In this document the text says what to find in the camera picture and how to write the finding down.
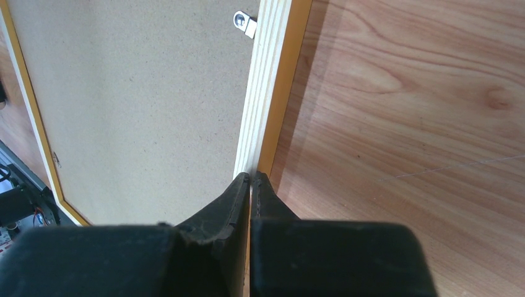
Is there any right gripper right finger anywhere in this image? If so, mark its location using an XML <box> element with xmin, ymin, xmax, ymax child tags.
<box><xmin>250</xmin><ymin>172</ymin><xmax>437</xmax><ymax>296</ymax></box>

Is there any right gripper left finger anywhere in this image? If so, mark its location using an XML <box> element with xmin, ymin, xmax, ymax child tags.
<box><xmin>1</xmin><ymin>173</ymin><xmax>249</xmax><ymax>296</ymax></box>

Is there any wooden picture frame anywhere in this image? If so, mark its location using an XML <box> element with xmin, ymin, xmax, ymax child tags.
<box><xmin>0</xmin><ymin>0</ymin><xmax>313</xmax><ymax>227</ymax></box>

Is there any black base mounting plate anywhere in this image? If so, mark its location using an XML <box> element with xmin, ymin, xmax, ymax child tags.
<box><xmin>1</xmin><ymin>143</ymin><xmax>76</xmax><ymax>252</ymax></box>

